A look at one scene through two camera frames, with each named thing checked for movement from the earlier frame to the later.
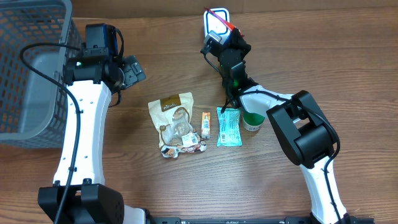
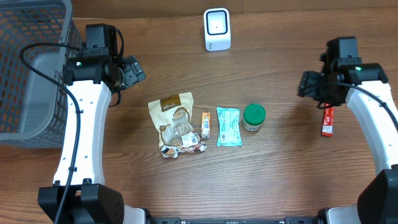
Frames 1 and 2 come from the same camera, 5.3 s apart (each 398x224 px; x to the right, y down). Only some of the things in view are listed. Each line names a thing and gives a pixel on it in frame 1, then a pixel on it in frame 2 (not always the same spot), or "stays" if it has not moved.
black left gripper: [95, 51] stays
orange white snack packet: [206, 125] stays
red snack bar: [231, 27] -> [328, 121]
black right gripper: [232, 43] -> [308, 83]
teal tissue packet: [229, 127] stays
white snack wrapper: [173, 117] stays
